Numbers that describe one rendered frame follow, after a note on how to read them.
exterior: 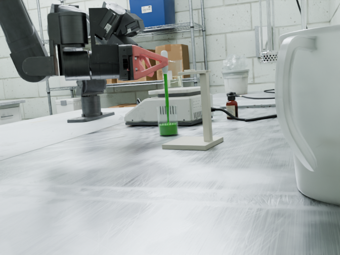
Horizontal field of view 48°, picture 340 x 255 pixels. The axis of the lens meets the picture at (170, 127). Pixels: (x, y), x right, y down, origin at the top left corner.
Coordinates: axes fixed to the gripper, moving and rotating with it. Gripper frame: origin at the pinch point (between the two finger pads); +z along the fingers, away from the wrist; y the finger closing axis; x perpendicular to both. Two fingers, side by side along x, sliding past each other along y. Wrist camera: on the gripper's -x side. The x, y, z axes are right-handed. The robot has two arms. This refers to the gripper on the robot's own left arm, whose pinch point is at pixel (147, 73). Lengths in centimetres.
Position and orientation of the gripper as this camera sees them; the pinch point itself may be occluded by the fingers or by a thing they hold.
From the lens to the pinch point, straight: 108.2
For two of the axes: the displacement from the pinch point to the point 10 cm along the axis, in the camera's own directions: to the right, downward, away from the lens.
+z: 7.0, 6.4, -3.1
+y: 5.2, -1.5, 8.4
